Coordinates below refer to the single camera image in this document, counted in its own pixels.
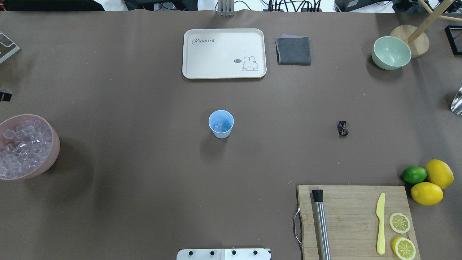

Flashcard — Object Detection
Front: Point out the steel muddler black tip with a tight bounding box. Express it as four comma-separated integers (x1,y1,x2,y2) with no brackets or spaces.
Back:
312,189,332,260

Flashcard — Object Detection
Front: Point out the wooden cup stand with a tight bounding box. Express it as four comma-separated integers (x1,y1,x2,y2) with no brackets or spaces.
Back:
390,0,461,58

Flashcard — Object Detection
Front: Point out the yellow lemon upper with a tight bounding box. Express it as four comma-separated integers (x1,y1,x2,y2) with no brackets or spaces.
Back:
424,159,454,190

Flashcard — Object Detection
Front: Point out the wooden cutting board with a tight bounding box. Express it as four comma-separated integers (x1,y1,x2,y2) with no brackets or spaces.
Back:
297,185,412,260

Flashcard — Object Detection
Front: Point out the lemon slice upper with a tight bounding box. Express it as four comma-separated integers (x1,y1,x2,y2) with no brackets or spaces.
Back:
388,212,411,234

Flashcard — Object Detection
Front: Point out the blue plastic cup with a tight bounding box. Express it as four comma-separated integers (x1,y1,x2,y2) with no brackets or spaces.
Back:
208,110,234,139

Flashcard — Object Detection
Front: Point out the lemon half lower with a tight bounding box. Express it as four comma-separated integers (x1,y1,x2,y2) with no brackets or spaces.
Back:
391,237,417,260

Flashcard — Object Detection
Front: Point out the metal ice scoop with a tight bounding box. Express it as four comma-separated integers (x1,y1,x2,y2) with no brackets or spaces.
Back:
449,87,462,115

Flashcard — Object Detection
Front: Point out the cream rabbit tray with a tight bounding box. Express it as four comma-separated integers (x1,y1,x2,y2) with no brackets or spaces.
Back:
182,29,267,80

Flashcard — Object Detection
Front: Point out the black metal tray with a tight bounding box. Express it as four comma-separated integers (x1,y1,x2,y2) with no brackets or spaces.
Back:
444,25,462,55

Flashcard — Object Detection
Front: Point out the yellow plastic knife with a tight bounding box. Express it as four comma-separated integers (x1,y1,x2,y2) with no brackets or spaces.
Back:
376,192,386,255

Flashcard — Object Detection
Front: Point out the yellow lemon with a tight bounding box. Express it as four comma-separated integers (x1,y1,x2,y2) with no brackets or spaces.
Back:
411,182,444,205
424,159,454,190

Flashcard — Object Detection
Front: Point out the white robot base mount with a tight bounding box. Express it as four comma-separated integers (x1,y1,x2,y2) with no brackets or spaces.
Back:
176,248,272,260

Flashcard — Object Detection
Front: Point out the green lime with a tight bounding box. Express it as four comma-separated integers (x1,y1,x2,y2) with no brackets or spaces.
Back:
401,166,427,185

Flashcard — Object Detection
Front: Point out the yellow lemon lower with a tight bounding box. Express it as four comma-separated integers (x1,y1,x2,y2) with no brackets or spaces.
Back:
411,182,444,205

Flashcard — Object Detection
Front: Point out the grey folded cloth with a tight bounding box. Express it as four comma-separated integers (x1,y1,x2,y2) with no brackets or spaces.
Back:
275,34,312,65

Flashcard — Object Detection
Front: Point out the pink bowl of ice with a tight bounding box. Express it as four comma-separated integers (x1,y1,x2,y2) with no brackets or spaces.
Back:
1,114,60,180

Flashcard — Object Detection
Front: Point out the mint green bowl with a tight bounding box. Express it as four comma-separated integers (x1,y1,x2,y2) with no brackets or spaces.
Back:
371,36,411,70

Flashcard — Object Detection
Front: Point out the clear ice cube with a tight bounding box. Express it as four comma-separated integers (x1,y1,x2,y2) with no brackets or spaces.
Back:
213,124,223,132

